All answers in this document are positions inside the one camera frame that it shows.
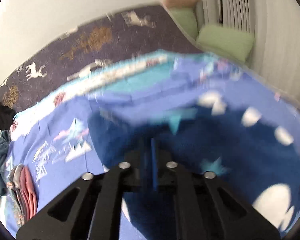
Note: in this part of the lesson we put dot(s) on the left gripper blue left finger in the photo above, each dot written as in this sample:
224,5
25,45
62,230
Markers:
142,147

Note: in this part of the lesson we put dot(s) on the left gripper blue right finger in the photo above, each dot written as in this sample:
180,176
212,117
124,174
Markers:
154,160

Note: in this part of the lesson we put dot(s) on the navy fleece star-pattern garment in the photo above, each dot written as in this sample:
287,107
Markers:
258,161

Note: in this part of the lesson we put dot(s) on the folded pink clothes stack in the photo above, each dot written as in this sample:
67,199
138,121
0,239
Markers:
22,193

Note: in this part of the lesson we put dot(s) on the black clothing pile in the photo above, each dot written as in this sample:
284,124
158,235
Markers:
1,117

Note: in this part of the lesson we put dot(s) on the periwinkle printed bed sheet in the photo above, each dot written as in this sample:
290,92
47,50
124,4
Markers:
79,198

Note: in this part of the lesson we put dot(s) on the dark purple deer-print mattress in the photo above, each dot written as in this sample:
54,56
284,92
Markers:
109,39

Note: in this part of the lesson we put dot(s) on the green pillow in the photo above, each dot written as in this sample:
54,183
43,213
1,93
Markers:
229,42
186,18

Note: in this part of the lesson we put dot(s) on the white curtain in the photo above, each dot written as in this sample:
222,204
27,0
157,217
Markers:
275,25

